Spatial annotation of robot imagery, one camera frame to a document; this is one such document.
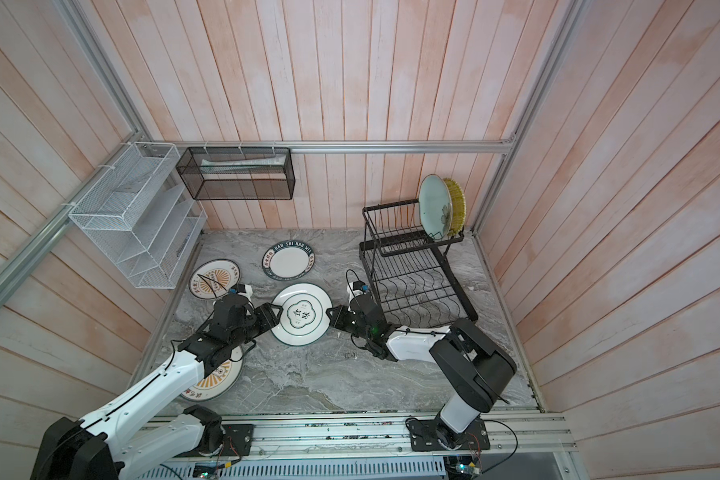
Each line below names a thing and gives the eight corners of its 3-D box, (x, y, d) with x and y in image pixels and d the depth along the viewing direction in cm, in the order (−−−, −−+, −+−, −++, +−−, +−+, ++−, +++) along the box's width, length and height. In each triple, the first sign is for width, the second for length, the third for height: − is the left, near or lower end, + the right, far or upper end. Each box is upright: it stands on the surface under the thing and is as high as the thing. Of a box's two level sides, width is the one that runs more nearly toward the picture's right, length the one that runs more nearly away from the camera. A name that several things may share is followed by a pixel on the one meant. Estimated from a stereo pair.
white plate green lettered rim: (259, 280, 107) (257, 277, 106) (268, 243, 119) (267, 240, 117) (312, 280, 107) (312, 277, 106) (316, 243, 119) (316, 240, 117)
